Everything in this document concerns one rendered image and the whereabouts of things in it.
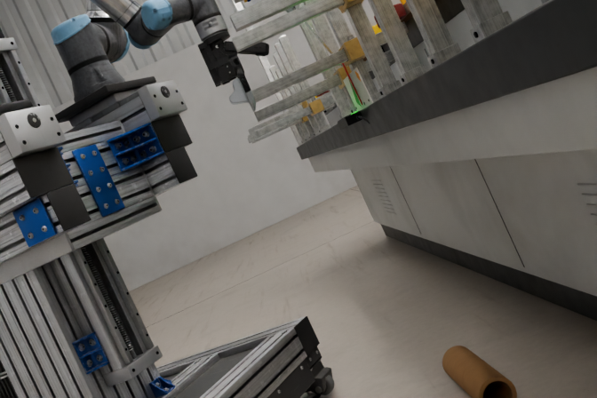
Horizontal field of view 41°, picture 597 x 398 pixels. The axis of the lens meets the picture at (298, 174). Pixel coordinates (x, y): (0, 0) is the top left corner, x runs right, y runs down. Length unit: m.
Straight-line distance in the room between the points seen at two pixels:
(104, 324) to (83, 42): 0.76
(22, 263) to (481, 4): 1.29
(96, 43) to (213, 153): 7.48
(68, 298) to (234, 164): 7.67
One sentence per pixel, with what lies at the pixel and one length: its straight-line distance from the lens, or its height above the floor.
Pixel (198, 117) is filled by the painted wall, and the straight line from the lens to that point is 9.73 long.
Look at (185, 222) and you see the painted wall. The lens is 9.74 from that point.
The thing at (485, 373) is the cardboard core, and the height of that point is 0.08.
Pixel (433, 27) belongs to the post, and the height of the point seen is 0.76.
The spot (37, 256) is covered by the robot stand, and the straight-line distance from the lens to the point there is 1.95.
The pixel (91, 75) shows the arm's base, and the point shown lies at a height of 1.09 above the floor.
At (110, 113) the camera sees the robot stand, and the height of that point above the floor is 0.98.
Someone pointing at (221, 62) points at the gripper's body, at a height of 0.95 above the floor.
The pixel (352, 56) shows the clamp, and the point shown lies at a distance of 2.02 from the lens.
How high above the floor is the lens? 0.67
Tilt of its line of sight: 1 degrees down
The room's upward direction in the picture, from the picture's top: 25 degrees counter-clockwise
